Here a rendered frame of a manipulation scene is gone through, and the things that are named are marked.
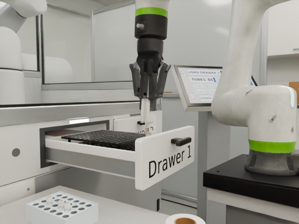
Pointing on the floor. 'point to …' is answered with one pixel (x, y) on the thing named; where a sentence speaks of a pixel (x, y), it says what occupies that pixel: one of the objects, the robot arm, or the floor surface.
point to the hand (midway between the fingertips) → (147, 110)
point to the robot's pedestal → (253, 209)
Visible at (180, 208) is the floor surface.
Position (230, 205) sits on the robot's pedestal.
